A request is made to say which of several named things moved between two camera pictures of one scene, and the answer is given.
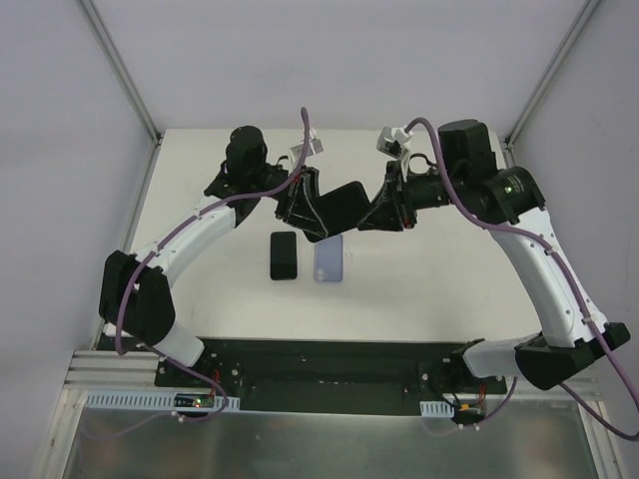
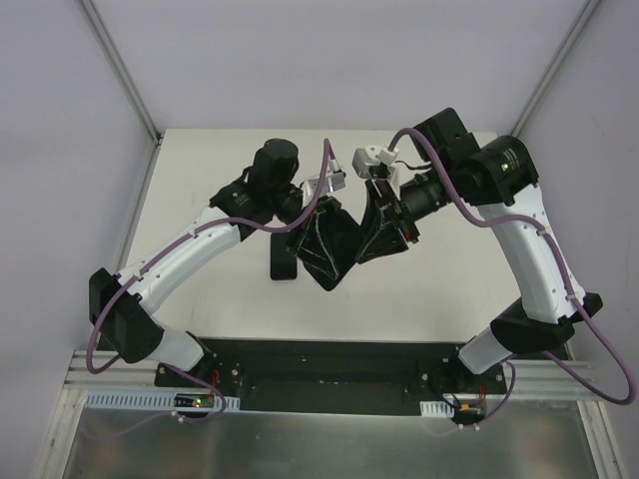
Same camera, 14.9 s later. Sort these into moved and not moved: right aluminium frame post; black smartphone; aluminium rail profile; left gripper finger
Moved: left gripper finger
Not moved: aluminium rail profile; right aluminium frame post; black smartphone
